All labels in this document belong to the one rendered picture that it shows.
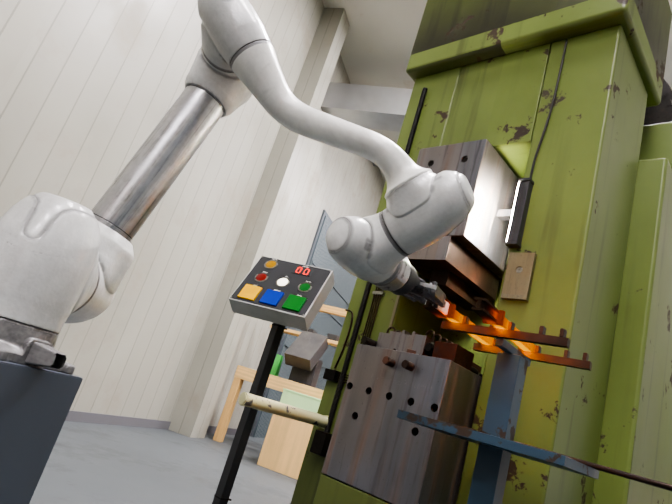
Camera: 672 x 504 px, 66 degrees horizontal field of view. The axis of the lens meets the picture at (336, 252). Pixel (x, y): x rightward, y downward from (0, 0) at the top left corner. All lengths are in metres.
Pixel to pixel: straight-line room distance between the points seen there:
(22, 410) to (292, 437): 4.31
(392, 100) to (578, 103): 5.44
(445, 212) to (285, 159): 5.42
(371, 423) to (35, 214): 1.20
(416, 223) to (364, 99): 6.64
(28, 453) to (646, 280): 1.99
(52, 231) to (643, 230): 2.02
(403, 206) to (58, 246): 0.58
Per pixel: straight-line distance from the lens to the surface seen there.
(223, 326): 5.77
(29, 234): 0.94
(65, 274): 0.93
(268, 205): 6.07
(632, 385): 2.13
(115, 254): 1.12
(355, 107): 7.51
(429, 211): 0.94
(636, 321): 2.19
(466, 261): 1.98
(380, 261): 0.99
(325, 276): 2.10
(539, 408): 1.73
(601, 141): 2.03
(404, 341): 1.83
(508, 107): 2.29
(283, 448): 5.16
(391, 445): 1.70
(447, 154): 2.10
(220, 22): 1.16
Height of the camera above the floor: 0.67
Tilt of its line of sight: 16 degrees up
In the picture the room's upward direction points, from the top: 17 degrees clockwise
